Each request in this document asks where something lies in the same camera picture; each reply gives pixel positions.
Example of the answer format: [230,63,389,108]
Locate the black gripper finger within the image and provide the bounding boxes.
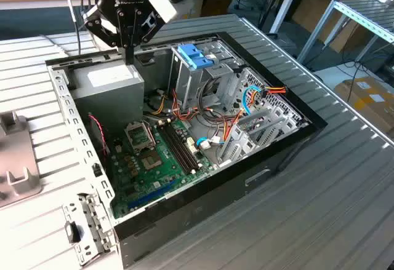
[83,5,130,65]
[129,7,164,65]

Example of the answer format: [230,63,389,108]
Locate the grey metal disk bay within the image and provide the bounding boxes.
[217,105,308,169]

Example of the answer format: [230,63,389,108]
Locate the blue plastic drive latch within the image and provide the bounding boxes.
[177,44,217,71]

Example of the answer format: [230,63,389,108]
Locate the grey power supply unit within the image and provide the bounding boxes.
[71,57,145,129]

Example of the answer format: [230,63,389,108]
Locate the grey metal drive cage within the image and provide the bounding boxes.
[167,41,246,113]

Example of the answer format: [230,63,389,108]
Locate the metal socket cover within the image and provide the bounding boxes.
[124,121,155,154]

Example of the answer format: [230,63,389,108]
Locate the black case fan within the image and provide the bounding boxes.
[88,116,108,161]

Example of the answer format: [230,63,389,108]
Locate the black RAM slot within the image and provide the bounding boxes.
[166,124,200,171]
[160,125,194,175]

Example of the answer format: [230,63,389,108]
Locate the white board connector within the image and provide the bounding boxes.
[186,137,198,156]

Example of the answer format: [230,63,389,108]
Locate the CPU socket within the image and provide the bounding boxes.
[140,149,164,172]

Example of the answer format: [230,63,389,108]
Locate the black tripod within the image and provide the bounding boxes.
[257,0,290,37]

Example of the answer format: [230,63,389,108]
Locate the green motherboard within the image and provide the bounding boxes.
[107,119,216,220]

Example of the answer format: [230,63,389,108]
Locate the grey parts rack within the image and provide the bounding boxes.
[0,111,42,208]

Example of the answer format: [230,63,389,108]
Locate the blue expansion slot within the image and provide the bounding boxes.
[127,179,179,210]

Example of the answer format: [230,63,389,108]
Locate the black open PC case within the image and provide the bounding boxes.
[45,31,329,270]

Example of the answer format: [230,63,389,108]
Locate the slatted metal side table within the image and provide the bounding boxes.
[297,0,394,65]

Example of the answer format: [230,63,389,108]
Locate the cardboard boxes with labels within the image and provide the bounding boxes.
[334,77,394,134]

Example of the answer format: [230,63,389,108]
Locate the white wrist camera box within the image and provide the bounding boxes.
[147,0,179,24]

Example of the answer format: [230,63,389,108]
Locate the yellow orange supply wires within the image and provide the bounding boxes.
[151,95,169,116]

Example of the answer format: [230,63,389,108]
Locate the black wire loop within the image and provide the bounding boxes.
[198,75,238,126]

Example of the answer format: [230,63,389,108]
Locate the red orange wire bundle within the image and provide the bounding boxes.
[171,89,203,123]

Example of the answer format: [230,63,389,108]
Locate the red black twisted wire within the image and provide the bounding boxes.
[87,113,111,157]

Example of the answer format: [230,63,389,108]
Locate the long blue data wire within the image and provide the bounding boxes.
[241,85,262,116]

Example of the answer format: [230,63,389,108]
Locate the short blue data wire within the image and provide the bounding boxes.
[196,136,223,150]

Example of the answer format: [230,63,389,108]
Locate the orange yellow wire bundle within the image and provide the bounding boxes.
[223,108,247,143]

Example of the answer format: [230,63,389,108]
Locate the red yellow power wire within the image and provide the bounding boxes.
[251,85,287,107]

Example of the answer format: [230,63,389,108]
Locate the grey metal card retainer bracket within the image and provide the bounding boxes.
[62,192,117,267]

